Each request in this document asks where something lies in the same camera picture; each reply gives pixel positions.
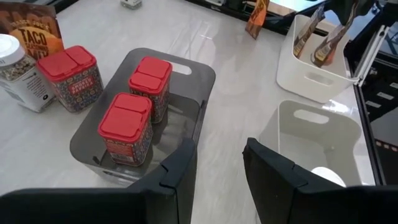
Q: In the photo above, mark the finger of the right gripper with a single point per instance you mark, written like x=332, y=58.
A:
x=367, y=7
x=341, y=11

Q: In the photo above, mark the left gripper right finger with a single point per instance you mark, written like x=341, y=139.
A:
x=280, y=186

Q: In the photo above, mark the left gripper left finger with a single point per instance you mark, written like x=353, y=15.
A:
x=174, y=186

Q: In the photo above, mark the orange taco seasoning packet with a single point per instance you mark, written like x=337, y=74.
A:
x=256, y=21
x=34, y=34
x=306, y=34
x=329, y=49

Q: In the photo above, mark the red-lidded smoked paprika tin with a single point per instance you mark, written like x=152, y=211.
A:
x=126, y=124
x=70, y=77
x=150, y=81

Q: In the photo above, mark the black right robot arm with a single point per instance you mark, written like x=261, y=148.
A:
x=388, y=12

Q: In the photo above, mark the pale grey plastic bin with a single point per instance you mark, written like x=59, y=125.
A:
x=311, y=146

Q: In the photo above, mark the white plastic bin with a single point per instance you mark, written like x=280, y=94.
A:
x=308, y=81

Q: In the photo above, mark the dark grey plastic bin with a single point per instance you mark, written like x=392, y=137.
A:
x=186, y=77

